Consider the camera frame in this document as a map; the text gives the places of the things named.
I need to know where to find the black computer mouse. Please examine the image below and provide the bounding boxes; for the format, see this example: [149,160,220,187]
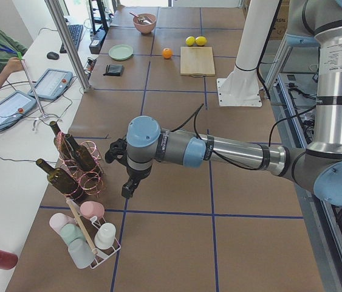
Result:
[46,52,60,60]

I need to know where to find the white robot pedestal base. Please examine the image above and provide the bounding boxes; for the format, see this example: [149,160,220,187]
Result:
[217,0,281,107]

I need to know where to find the black keyboard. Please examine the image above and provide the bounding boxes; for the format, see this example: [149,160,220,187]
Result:
[67,24,84,50]

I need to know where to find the orange mandarin fruit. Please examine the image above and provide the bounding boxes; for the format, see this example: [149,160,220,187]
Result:
[162,47,173,60]

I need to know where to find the pink bowl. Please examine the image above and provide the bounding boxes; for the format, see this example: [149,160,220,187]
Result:
[132,13,157,34]

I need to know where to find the bamboo cutting board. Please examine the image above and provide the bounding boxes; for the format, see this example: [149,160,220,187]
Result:
[180,46,216,77]

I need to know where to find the lower yellow lemon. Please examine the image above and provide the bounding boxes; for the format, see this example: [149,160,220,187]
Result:
[185,36,196,47]

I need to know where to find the near teach pendant tablet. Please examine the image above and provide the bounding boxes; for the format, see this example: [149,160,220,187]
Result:
[0,91,36,130]

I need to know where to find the pale grey cup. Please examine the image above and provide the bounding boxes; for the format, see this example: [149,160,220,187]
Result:
[68,238,95,269]

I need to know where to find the pale green plate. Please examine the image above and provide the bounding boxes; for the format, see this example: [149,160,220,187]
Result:
[108,44,134,61]

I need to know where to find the upper yellow lemon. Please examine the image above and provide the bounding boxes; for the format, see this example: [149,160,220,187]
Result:
[195,36,207,46]

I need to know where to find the copper wire bottle rack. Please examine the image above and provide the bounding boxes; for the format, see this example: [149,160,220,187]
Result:
[53,131,105,198]

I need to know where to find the aluminium frame post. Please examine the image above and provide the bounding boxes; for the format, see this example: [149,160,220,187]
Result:
[44,0,91,92]

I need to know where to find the folded grey cloth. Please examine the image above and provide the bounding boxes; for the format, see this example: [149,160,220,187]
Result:
[103,64,124,77]

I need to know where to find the yellow lemon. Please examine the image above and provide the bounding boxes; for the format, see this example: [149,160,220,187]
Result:
[185,36,196,47]
[195,36,207,46]

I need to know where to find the teach pendant tablet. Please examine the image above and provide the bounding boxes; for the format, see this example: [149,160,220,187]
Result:
[0,91,36,130]
[34,68,73,101]

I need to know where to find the white cup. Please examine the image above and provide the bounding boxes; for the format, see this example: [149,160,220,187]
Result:
[94,223,116,249]

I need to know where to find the dark wine bottle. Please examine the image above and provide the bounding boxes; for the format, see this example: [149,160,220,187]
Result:
[36,158,88,204]
[49,121,75,167]
[65,134,101,177]

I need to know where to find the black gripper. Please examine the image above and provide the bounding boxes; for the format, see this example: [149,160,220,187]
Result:
[104,138,152,199]

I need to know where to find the light pink cup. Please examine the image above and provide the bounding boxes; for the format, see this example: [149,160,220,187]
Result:
[49,213,77,235]

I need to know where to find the mint green cup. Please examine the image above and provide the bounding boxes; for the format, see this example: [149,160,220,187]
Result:
[59,223,85,246]

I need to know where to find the metal scoop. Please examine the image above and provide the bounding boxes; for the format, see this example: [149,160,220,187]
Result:
[130,12,153,24]

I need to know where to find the white wire cup rack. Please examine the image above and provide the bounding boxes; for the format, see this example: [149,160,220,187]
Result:
[74,202,121,269]

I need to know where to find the metal stand rod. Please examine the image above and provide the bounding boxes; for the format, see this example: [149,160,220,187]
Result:
[17,52,60,131]

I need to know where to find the upper dark wine bottle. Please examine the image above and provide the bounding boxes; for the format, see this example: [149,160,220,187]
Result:
[65,134,101,177]

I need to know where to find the wooden rack handle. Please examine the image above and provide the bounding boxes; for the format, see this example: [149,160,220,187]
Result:
[66,200,98,255]

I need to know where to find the lower dark wine bottle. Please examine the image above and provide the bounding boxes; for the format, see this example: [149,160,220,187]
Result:
[36,158,88,204]

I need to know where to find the far teach pendant tablet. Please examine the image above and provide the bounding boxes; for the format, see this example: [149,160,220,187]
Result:
[34,68,73,101]

